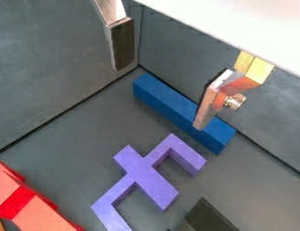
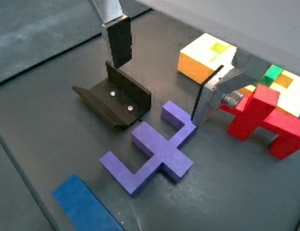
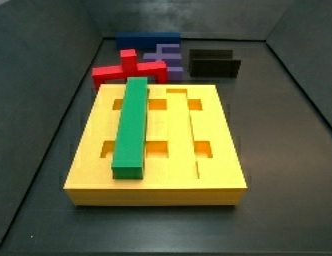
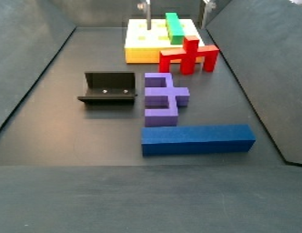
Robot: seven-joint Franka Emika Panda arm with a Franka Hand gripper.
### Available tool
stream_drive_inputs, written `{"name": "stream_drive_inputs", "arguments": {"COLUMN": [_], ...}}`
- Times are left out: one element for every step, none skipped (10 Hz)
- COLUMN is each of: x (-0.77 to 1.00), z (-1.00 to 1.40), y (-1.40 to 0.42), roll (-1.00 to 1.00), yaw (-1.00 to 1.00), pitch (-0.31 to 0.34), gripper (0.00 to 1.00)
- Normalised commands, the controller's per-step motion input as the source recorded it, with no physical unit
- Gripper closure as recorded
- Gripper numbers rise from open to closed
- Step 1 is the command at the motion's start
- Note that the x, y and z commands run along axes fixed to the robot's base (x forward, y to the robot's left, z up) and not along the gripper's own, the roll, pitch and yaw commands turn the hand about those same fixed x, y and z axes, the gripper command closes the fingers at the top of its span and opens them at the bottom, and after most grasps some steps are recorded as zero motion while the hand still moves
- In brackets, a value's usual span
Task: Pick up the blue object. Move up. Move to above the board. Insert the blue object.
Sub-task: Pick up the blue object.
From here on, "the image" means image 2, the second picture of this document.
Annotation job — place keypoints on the purple cross-shaped block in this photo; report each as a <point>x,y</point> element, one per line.
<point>162,150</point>

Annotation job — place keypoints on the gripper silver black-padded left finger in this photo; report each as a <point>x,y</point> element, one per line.
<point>115,30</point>

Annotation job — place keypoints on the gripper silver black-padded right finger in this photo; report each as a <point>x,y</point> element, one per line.
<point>220,90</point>

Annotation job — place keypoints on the red cross-shaped block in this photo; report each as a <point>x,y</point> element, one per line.
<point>257,112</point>

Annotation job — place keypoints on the blue rectangular block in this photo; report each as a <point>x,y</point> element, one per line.
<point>83,208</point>

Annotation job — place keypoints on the yellow puzzle board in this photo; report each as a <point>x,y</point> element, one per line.
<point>208,52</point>

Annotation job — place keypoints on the black angled bracket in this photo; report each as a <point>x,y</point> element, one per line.
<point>118,98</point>

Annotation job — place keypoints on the green rectangular block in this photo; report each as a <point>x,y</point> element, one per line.
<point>270,75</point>

